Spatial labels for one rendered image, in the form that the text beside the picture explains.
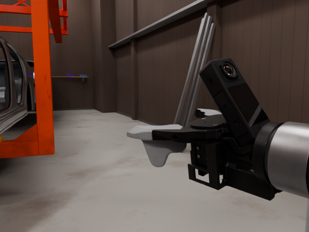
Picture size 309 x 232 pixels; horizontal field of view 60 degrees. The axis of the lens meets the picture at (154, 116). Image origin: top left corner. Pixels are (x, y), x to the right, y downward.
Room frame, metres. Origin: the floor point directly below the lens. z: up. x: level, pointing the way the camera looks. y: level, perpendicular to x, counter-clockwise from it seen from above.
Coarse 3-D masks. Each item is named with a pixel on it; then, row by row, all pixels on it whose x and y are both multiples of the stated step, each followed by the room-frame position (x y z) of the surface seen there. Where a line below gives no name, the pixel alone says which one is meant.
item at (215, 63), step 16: (208, 64) 0.33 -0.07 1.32; (224, 64) 0.34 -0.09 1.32; (208, 80) 0.33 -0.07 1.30; (224, 80) 0.32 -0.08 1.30; (240, 80) 0.34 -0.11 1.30; (224, 96) 0.32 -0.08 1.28; (240, 96) 0.32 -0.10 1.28; (224, 112) 0.32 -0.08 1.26; (240, 112) 0.31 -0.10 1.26; (256, 112) 0.32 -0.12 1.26; (240, 128) 0.31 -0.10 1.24; (256, 128) 0.30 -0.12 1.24; (240, 144) 0.31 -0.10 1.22
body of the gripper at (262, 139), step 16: (208, 128) 0.33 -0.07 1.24; (224, 128) 0.33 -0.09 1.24; (272, 128) 0.28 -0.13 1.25; (192, 144) 0.36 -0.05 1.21; (208, 144) 0.33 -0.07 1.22; (224, 144) 0.33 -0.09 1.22; (256, 144) 0.28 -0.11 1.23; (192, 160) 0.37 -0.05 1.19; (208, 160) 0.33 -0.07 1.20; (224, 160) 0.33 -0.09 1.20; (240, 160) 0.32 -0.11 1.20; (256, 160) 0.28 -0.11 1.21; (192, 176) 0.36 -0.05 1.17; (224, 176) 0.33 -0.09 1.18; (240, 176) 0.32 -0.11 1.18; (256, 176) 0.28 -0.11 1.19; (256, 192) 0.30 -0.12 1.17; (272, 192) 0.29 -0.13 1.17
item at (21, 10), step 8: (24, 0) 10.45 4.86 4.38; (48, 0) 5.70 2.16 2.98; (56, 0) 5.70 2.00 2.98; (64, 0) 7.18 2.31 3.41; (0, 8) 7.48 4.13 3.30; (8, 8) 7.54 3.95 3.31; (16, 8) 7.60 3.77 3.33; (24, 8) 7.66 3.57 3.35; (48, 8) 6.27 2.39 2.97; (56, 8) 6.27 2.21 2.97; (64, 8) 7.90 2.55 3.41; (56, 16) 6.98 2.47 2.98; (64, 16) 8.02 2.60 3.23; (56, 24) 7.93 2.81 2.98; (64, 24) 9.98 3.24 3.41; (24, 32) 10.46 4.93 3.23; (56, 32) 9.10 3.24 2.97; (64, 32) 10.83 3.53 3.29; (56, 40) 10.70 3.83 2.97
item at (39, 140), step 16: (32, 0) 2.84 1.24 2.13; (32, 16) 2.83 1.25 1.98; (48, 16) 2.97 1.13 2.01; (32, 32) 2.83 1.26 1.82; (48, 32) 2.88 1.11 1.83; (48, 48) 2.88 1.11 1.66; (48, 64) 2.88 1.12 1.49; (48, 80) 2.87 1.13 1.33; (48, 96) 2.87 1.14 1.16; (48, 112) 2.87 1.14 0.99; (32, 128) 2.83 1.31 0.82; (48, 128) 2.87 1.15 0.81; (0, 144) 2.72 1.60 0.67; (16, 144) 2.77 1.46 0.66; (32, 144) 2.81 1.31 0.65; (48, 144) 2.86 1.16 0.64
